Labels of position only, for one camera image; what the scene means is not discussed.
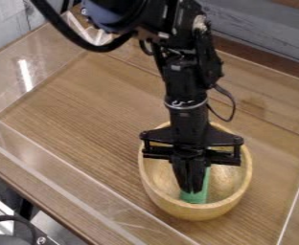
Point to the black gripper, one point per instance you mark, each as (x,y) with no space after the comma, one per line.
(191,138)

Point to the green rectangular block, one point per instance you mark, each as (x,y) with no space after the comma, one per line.
(197,198)

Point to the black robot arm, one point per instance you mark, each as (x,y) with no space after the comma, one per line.
(173,33)

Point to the clear acrylic tray wall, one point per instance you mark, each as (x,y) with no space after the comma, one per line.
(72,109)

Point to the brown wooden bowl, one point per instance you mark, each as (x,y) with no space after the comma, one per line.
(225,185)

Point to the clear acrylic corner bracket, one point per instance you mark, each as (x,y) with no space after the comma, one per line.
(80,24)

